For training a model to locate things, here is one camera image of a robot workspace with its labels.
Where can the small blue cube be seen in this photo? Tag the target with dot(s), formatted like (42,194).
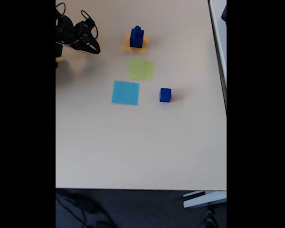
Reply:
(137,29)

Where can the medium blue cube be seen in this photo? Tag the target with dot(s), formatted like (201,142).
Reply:
(165,95)

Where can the orange paper square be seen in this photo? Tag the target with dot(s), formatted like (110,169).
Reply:
(127,47)

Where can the green paper square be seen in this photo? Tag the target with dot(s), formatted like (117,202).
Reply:
(141,69)

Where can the light blue paper square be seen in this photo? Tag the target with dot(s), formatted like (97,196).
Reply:
(125,93)

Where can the large blue cube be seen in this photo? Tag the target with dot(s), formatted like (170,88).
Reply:
(135,41)

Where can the dark blue object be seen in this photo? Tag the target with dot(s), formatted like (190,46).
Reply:
(225,14)

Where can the white table foot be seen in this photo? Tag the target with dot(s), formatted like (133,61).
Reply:
(204,200)

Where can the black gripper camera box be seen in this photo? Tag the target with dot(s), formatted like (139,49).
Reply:
(90,23)

